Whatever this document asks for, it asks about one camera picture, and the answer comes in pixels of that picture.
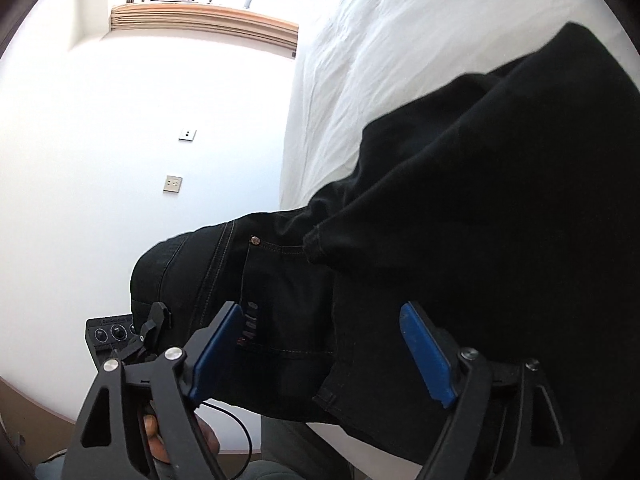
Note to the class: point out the white wall socket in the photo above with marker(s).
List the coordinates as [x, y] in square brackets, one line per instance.
[172, 183]

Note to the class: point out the person's grey trousers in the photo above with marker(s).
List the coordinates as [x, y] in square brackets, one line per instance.
[285, 452]

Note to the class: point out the beige curtain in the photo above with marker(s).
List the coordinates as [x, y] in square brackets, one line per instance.
[200, 22]

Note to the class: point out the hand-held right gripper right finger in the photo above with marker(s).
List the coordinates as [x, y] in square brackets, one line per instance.
[425, 355]

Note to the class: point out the white bed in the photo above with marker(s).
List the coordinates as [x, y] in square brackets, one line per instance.
[375, 60]

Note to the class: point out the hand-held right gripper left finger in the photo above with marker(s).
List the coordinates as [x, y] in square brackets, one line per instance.
[217, 355]

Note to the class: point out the white wall switch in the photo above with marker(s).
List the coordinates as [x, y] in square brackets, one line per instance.
[187, 134]

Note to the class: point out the black denim pants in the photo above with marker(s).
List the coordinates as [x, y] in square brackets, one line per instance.
[450, 210]

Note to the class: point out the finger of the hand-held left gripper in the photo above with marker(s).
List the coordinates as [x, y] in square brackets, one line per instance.
[157, 317]

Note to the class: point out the person's left hand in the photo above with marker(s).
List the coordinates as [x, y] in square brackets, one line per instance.
[150, 430]

